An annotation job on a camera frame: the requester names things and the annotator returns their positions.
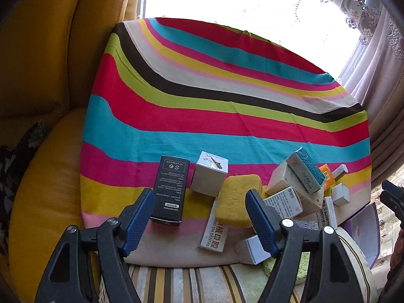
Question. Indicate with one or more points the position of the grey plain box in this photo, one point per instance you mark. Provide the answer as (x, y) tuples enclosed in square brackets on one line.
[(251, 252)]

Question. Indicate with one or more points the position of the white dental long box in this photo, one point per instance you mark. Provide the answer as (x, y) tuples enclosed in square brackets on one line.
[(215, 234)]

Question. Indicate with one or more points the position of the rainbow striped cloth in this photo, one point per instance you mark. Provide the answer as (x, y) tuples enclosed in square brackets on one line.
[(177, 87)]

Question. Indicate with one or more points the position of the teal white small box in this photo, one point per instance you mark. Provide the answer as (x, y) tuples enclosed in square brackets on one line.
[(306, 170)]

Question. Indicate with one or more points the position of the white saxophone cube box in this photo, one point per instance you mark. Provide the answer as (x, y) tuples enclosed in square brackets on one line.
[(209, 174)]

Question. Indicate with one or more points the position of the white barcode medicine box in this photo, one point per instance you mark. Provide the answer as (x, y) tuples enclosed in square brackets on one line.
[(326, 215)]

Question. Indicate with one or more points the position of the white green-edged box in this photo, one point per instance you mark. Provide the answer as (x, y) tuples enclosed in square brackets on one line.
[(287, 203)]

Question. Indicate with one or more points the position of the striped plush cushion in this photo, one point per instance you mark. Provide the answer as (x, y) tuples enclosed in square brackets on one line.
[(232, 283)]

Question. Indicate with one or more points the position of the beige patterned curtain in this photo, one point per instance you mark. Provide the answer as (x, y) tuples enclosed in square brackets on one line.
[(374, 77)]

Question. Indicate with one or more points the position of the white lace curtain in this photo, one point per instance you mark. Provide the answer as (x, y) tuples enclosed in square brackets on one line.
[(347, 3)]

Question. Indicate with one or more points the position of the cream herbal tall box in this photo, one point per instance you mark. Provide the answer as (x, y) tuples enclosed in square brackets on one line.
[(283, 177)]

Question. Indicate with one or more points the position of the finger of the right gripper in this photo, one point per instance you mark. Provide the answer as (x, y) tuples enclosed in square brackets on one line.
[(392, 197)]

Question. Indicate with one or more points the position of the purple open cardboard box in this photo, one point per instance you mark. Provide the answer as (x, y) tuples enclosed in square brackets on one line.
[(363, 227)]

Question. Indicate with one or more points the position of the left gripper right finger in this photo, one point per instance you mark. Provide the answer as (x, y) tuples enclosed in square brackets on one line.
[(330, 277)]

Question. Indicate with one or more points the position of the green round sponge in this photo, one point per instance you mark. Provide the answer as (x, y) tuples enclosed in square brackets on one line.
[(268, 266)]

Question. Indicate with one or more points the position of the orange tissue pack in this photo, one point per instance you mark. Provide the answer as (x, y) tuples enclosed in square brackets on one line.
[(328, 177)]

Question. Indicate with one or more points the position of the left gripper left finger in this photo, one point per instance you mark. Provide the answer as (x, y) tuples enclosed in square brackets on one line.
[(68, 275)]

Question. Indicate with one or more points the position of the small brown white box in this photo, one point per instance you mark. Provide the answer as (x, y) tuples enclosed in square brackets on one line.
[(340, 171)]

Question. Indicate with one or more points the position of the yellow sponge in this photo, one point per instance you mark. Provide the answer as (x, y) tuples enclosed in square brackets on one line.
[(230, 204)]

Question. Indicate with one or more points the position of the black rectangular box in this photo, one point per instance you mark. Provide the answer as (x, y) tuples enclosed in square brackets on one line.
[(170, 189)]

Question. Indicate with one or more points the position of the yellow leather armchair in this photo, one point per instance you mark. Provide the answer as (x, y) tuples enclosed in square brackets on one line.
[(50, 52)]

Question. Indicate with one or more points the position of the plain white cube box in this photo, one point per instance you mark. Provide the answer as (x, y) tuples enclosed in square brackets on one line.
[(340, 195)]

